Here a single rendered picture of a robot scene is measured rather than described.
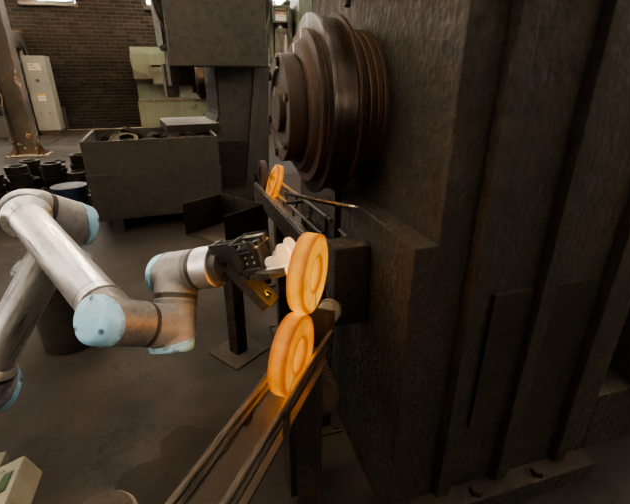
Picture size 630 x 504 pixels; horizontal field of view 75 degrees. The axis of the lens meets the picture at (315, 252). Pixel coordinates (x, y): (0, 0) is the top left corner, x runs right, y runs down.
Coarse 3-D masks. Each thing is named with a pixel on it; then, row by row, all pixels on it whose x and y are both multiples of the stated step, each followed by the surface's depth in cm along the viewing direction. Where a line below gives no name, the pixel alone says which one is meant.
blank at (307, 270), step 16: (304, 240) 74; (320, 240) 78; (304, 256) 72; (320, 256) 80; (288, 272) 72; (304, 272) 72; (320, 272) 82; (288, 288) 73; (304, 288) 73; (320, 288) 83; (288, 304) 75; (304, 304) 74
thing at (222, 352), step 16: (192, 208) 170; (208, 208) 177; (224, 208) 182; (240, 208) 175; (256, 208) 163; (192, 224) 172; (208, 224) 179; (224, 224) 152; (240, 224) 159; (256, 224) 166; (208, 240) 162; (224, 240) 160; (224, 288) 179; (240, 304) 182; (240, 320) 184; (240, 336) 187; (224, 352) 191; (240, 352) 190; (256, 352) 191; (240, 368) 182
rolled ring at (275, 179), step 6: (276, 168) 207; (282, 168) 206; (270, 174) 217; (276, 174) 204; (282, 174) 203; (270, 180) 216; (276, 180) 202; (282, 180) 203; (270, 186) 216; (276, 186) 202; (270, 192) 207; (276, 192) 204
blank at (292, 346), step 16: (288, 320) 74; (304, 320) 76; (288, 336) 71; (304, 336) 78; (272, 352) 71; (288, 352) 70; (304, 352) 80; (272, 368) 70; (288, 368) 72; (304, 368) 80; (272, 384) 72; (288, 384) 73
